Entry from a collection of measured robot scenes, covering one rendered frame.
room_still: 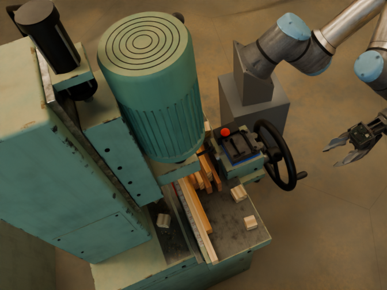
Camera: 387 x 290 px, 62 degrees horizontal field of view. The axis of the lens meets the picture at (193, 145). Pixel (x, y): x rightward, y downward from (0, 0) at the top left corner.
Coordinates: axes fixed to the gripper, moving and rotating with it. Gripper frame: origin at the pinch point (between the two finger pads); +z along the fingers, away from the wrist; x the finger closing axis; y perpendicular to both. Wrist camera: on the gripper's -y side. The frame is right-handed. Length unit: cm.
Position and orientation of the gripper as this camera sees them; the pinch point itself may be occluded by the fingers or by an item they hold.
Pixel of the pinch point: (331, 157)
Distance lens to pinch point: 123.1
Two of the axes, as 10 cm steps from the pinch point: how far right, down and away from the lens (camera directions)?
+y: -4.2, -3.4, -8.4
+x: 3.8, 7.7, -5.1
